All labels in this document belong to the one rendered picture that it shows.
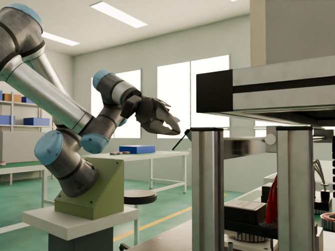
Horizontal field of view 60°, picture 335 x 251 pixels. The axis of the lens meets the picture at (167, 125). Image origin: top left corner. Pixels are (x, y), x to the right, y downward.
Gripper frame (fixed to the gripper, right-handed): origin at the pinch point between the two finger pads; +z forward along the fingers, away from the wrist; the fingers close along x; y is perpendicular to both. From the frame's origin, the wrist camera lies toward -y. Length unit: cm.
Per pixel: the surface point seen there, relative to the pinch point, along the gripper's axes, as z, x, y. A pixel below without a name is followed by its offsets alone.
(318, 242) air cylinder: 40.0, 5.6, 8.3
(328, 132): 29.3, -16.1, 17.3
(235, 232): 28.2, 4.4, -15.2
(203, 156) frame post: 23.6, -9.1, -31.8
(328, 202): 37.4, -3.0, 9.0
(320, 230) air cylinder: 39.2, 4.4, 12.7
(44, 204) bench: -225, 234, 161
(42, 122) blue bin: -528, 267, 330
